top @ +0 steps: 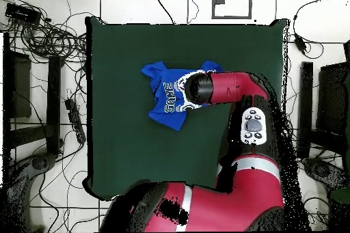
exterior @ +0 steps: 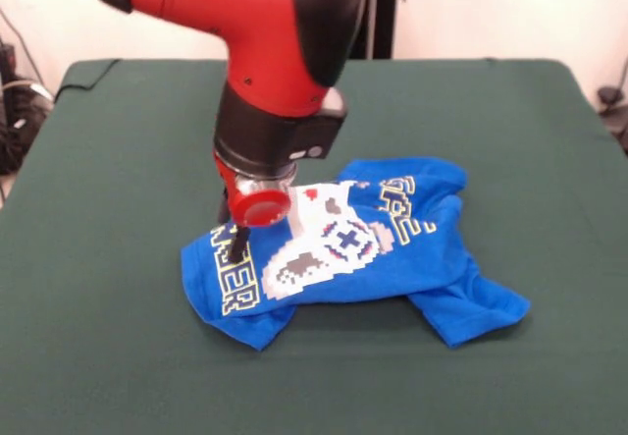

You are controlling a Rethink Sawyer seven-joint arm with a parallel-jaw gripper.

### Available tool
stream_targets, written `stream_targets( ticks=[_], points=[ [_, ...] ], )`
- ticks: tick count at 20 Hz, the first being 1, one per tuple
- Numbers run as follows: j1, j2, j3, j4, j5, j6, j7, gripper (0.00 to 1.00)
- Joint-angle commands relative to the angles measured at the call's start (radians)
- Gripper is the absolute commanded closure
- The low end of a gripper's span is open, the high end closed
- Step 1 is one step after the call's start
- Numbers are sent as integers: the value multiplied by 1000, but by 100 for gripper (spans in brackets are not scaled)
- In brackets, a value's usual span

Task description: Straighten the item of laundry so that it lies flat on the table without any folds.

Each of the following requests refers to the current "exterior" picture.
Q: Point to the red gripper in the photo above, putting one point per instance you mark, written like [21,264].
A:
[255,206]

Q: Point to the blue printed t-shirt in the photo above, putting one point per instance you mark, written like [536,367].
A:
[441,258]

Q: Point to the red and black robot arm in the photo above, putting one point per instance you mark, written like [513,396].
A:
[255,27]

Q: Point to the dark green table cloth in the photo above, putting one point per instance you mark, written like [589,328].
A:
[122,160]

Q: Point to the black floor stand base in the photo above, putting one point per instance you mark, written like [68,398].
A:
[15,130]
[613,111]

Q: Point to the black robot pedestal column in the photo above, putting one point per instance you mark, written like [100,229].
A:
[382,13]

